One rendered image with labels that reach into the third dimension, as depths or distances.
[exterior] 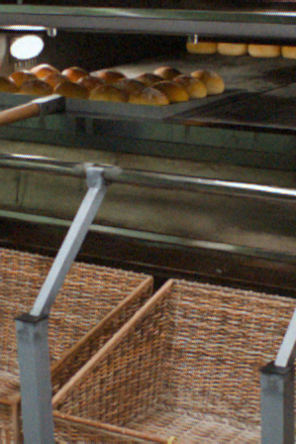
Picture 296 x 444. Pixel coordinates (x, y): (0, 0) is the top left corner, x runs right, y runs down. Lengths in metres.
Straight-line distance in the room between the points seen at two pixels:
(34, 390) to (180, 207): 0.63
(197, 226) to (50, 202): 0.39
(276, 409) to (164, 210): 0.84
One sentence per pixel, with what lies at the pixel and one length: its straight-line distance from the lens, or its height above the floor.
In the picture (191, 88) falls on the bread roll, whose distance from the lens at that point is 2.83.
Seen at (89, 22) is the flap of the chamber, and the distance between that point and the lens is 2.52.
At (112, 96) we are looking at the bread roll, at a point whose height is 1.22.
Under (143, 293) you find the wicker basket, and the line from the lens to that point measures 2.67.
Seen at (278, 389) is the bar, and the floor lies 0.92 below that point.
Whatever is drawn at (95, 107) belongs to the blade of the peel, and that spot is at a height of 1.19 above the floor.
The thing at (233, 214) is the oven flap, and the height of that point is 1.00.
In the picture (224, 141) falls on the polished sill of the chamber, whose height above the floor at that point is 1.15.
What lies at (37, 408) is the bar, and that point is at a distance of 2.22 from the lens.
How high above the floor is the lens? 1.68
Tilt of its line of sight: 15 degrees down
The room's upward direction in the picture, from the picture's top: 2 degrees counter-clockwise
